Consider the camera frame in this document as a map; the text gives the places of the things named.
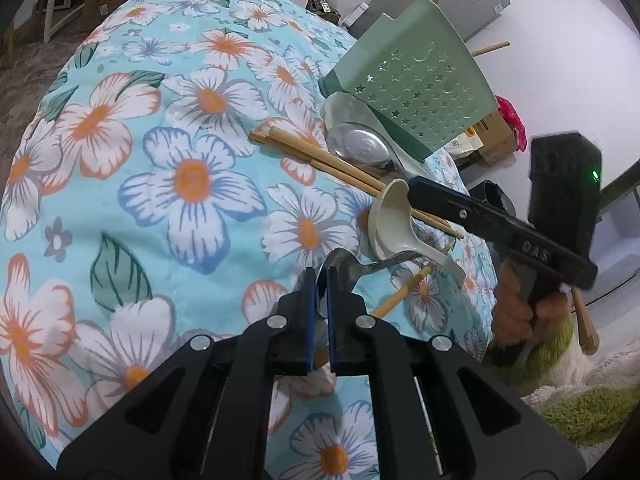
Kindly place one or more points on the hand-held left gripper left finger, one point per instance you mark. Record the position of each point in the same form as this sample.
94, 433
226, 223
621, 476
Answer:
309, 320

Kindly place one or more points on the white tower appliance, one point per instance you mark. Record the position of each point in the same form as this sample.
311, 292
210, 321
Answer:
358, 14

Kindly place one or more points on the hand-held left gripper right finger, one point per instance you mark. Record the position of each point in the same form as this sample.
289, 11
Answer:
334, 320

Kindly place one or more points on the floral blue blanket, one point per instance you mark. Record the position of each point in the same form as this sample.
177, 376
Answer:
150, 185

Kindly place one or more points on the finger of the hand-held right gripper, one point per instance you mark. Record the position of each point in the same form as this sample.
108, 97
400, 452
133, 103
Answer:
450, 207

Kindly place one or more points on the green perforated utensil holder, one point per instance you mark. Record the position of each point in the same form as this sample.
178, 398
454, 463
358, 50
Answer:
420, 80

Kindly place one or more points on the fluffy green white garment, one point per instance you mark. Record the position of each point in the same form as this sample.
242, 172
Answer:
595, 405

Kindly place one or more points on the person's right hand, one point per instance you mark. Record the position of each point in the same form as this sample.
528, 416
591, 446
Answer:
510, 305

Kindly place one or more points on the large metal spoon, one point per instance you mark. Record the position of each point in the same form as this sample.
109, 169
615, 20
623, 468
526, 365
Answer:
360, 147

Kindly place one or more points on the pink bag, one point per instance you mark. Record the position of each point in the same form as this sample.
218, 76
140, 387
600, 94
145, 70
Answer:
515, 120

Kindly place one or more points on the black trash can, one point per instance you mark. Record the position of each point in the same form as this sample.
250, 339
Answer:
495, 192

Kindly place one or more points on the olive green bag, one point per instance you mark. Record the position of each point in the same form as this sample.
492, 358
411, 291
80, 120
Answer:
322, 7

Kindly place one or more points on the pale grey spoon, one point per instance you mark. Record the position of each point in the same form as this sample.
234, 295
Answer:
342, 107

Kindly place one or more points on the beige ceramic spoon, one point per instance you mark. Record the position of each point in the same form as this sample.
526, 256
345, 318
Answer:
390, 220

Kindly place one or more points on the small metal spoon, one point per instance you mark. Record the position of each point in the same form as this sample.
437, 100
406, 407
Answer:
345, 265

